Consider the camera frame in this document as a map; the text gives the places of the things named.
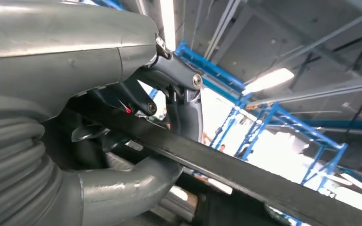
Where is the steel workbench table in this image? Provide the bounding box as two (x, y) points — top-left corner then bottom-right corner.
(104, 151), (233, 226)

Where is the ceiling light tube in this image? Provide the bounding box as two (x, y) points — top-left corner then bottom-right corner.
(159, 0), (178, 52)
(242, 67), (295, 97)

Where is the blue metal shelf rack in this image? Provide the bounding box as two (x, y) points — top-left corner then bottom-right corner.
(84, 0), (362, 226)

